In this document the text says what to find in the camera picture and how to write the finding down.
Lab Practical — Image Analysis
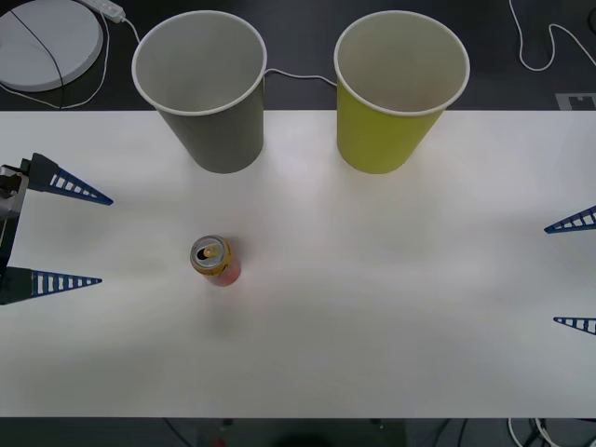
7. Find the long white wavy cable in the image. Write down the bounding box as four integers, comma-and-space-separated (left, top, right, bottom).
508, 0, 596, 73

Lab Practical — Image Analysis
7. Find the white cable bundle under table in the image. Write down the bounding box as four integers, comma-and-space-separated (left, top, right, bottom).
506, 417, 562, 447

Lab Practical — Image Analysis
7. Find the white round floor plate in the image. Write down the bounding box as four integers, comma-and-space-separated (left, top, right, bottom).
0, 0, 105, 93

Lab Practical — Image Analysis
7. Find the white power strip cable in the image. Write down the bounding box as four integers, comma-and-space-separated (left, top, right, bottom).
121, 16, 339, 88

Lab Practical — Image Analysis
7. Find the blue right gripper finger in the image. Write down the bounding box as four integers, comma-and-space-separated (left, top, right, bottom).
552, 316, 596, 336
543, 205, 596, 235

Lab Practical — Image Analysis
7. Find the white power strip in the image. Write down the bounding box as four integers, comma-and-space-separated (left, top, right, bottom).
79, 0, 127, 23

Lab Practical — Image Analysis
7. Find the thin black cable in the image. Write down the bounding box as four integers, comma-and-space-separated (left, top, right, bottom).
9, 7, 65, 110

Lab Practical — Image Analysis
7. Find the thin white looped cable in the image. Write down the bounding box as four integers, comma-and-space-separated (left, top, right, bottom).
0, 11, 112, 111

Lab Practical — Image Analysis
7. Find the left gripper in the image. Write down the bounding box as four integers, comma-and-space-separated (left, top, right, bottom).
0, 152, 115, 306

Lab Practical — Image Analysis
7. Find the orange and red drink can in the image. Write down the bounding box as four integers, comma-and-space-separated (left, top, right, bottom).
189, 235, 242, 289

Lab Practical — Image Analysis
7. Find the grey and white floor marker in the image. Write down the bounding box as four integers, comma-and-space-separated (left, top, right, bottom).
555, 92, 596, 112

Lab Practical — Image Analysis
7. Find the yellow-green plastic waste bin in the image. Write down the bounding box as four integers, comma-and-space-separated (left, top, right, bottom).
332, 9, 471, 176

